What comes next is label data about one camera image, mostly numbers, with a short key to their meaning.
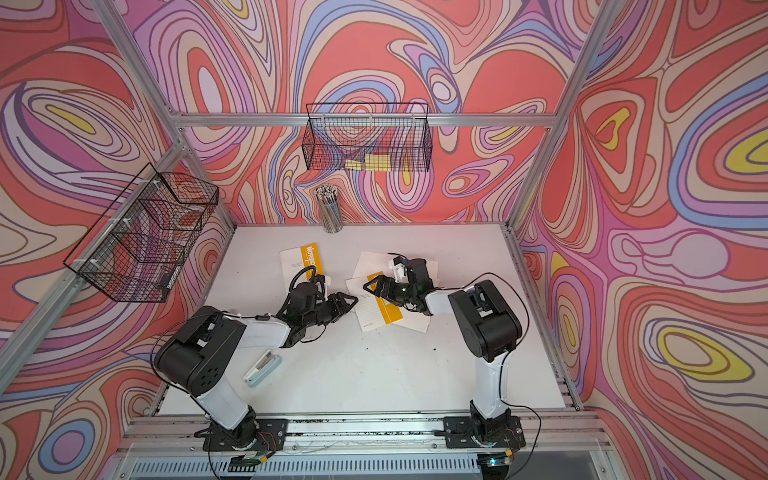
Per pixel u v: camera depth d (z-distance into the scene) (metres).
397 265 0.91
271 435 0.73
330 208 1.09
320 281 0.85
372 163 0.82
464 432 0.72
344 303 0.85
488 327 0.52
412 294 0.80
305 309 0.74
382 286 0.86
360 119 0.88
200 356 0.47
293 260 1.08
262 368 0.82
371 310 0.93
